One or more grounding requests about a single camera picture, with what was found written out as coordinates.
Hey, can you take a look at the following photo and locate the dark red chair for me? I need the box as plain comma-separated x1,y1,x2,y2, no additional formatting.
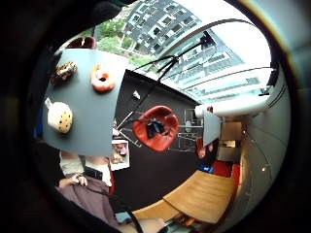
66,35,97,50

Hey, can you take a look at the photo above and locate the orange frosted toy donut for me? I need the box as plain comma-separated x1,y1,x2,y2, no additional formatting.
89,62,118,93

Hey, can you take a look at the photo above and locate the brown sprinkled toy donut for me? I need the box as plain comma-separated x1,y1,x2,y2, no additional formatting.
50,61,79,85

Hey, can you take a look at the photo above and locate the black tripod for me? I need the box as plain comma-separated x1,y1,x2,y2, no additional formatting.
131,38,212,115

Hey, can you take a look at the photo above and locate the cream chocolate chip toy muffin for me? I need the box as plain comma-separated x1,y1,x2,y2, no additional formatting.
44,96,74,134

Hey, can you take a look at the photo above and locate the black item on chair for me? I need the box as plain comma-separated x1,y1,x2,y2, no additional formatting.
145,119,165,140

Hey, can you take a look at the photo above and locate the printed picture box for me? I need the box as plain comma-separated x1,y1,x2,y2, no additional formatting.
110,139,131,172

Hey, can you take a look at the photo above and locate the white side table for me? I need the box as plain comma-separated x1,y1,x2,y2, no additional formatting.
202,110,223,148

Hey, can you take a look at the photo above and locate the red chair beside white table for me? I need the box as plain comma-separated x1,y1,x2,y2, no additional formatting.
195,136,215,160

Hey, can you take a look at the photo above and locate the the person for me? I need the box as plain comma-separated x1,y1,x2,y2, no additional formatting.
52,150,130,229

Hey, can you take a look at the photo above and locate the blue floor item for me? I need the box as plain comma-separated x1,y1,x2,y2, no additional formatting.
197,163,216,174

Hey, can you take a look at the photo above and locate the red cushioned seat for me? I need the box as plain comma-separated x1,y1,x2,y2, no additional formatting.
212,159,241,188

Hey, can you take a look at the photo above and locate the wooden bench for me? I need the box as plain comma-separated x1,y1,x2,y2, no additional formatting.
132,170,237,225

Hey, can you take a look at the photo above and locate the black camera on tripod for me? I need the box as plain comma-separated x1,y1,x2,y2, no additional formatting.
199,31,216,50

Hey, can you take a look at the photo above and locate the metal wire rack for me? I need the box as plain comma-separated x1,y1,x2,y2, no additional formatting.
168,108,204,153

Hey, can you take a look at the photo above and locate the black cable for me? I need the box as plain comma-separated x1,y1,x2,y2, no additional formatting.
85,184,145,233

